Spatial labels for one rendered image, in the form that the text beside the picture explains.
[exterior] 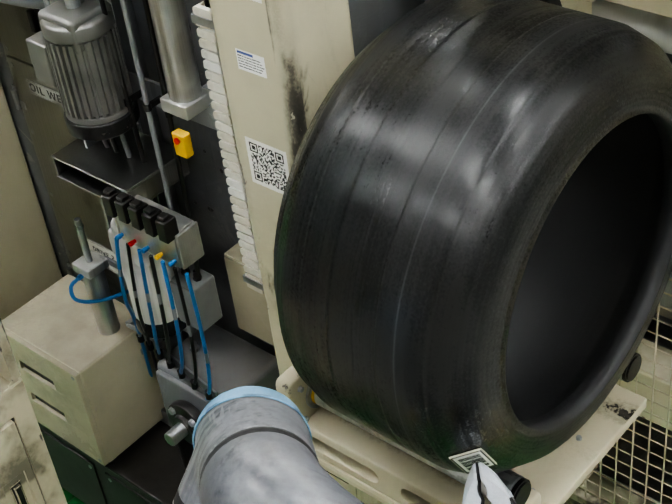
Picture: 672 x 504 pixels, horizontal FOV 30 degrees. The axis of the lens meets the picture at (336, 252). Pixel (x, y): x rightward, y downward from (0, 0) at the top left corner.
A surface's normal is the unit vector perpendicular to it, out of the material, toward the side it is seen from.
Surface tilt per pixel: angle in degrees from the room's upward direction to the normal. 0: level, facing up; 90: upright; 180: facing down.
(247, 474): 19
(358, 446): 0
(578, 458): 0
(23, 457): 90
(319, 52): 90
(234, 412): 25
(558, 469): 0
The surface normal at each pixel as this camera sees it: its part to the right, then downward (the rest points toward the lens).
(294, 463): 0.33, -0.83
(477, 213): 0.13, 0.07
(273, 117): -0.64, 0.53
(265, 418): 0.14, -0.96
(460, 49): -0.21, -0.68
